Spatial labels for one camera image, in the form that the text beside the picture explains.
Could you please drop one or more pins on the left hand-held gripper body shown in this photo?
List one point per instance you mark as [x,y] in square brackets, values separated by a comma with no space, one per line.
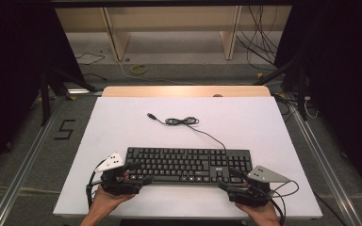
[108,163]

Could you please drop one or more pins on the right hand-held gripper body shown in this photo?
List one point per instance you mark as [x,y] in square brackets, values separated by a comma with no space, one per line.
[264,175]

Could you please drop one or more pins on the black computer keyboard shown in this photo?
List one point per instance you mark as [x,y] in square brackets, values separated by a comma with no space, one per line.
[185,163]

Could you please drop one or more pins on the person's right hand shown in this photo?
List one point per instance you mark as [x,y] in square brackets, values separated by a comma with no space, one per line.
[264,215]

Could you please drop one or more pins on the person's left hand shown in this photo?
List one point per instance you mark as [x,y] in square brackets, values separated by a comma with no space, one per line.
[106,202]

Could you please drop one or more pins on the short silver metal bar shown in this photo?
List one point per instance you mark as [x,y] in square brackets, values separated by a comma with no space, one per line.
[81,91]

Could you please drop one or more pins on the black metal stand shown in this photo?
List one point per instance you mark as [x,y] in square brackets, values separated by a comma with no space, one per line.
[45,100]
[301,94]

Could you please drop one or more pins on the yellow tape roll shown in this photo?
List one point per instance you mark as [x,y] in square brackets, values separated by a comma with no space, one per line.
[138,69]

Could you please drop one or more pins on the black curtain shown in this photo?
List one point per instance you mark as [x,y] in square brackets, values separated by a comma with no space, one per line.
[9,78]
[348,78]

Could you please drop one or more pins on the metal floor rail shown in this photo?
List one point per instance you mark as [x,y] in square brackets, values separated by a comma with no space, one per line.
[22,169]
[323,166]

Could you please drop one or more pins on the light wooden shelf frame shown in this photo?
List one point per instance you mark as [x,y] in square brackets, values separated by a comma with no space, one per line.
[182,19]

